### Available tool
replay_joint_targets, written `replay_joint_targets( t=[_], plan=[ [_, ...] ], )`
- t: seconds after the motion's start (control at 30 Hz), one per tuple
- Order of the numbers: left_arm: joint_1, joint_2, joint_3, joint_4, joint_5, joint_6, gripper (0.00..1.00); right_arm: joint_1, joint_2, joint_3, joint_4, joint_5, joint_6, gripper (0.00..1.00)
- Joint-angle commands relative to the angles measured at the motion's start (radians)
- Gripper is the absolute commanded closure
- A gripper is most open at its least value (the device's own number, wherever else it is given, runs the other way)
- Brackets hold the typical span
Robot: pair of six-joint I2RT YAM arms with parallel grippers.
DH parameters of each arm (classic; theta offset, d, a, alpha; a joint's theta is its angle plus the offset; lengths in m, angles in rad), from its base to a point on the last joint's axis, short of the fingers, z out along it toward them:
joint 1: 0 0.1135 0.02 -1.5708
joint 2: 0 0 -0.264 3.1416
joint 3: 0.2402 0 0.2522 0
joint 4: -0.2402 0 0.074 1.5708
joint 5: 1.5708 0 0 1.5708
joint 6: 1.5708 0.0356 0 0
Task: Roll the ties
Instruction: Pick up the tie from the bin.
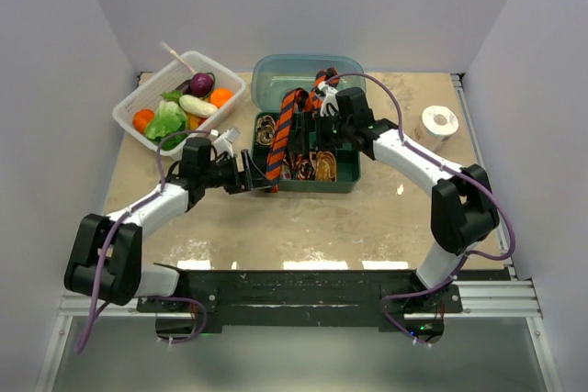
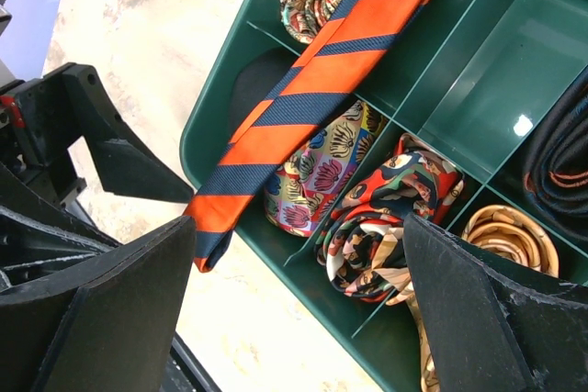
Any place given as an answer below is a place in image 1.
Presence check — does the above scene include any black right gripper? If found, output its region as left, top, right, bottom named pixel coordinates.
left=288, top=110, right=354, bottom=155

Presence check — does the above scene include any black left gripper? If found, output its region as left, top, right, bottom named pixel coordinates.
left=200, top=150, right=272, bottom=196

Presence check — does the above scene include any orange navy striped tie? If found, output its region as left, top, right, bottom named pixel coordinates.
left=266, top=67, right=338, bottom=193

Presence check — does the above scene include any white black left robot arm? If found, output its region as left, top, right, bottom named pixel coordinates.
left=64, top=138, right=271, bottom=311

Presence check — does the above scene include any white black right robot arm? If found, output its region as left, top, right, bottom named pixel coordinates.
left=312, top=82, right=500, bottom=312

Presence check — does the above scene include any white paper roll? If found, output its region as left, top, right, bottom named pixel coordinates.
left=412, top=106, right=459, bottom=152

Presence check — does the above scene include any rolled dark multicolour tie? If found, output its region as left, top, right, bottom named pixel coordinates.
left=280, top=153, right=299, bottom=180

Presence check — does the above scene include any green compartment organizer box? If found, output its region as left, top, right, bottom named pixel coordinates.
left=277, top=112, right=361, bottom=194

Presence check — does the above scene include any rolled brown paisley tie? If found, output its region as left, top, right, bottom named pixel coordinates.
left=255, top=115, right=276, bottom=146

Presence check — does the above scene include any rolled red ringed tie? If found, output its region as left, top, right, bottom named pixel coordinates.
left=294, top=159, right=315, bottom=181

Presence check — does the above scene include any rolled gold tie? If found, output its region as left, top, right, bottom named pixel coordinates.
left=315, top=151, right=337, bottom=182

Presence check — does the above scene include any translucent teal box lid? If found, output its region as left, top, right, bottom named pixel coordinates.
left=251, top=54, right=364, bottom=112

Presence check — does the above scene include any yellow pepper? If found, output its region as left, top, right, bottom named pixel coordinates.
left=187, top=113, right=206, bottom=130

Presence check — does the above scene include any orange fruit right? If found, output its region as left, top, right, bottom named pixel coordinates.
left=209, top=87, right=233, bottom=108

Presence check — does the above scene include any white radish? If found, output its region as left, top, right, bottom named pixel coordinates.
left=179, top=95, right=218, bottom=118

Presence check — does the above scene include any green lettuce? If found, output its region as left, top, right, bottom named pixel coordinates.
left=144, top=91, right=188, bottom=151

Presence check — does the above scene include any purple onion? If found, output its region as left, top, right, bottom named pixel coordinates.
left=189, top=73, right=215, bottom=97

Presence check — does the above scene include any dark eggplant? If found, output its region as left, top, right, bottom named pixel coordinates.
left=175, top=80, right=191, bottom=95

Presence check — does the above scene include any orange carrot slice left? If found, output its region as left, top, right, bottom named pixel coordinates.
left=132, top=108, right=154, bottom=134

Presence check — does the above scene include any white stick in basket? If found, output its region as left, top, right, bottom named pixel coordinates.
left=159, top=40, right=198, bottom=75

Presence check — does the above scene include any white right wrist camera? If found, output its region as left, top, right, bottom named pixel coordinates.
left=316, top=82, right=339, bottom=117

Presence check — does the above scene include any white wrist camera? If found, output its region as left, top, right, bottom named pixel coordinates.
left=316, top=82, right=339, bottom=117
left=210, top=127, right=240, bottom=157

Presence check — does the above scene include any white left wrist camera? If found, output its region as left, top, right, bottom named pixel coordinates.
left=210, top=127, right=240, bottom=157

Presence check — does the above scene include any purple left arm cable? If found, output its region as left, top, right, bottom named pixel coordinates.
left=74, top=130, right=217, bottom=355

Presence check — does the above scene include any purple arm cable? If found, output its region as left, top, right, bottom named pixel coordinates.
left=315, top=72, right=517, bottom=348
left=74, top=130, right=217, bottom=355

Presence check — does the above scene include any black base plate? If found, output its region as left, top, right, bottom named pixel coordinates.
left=138, top=270, right=463, bottom=341

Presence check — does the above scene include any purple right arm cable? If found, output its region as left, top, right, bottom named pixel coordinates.
left=315, top=72, right=517, bottom=348

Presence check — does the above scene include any aluminium frame rail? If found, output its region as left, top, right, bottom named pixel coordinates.
left=31, top=71, right=564, bottom=392

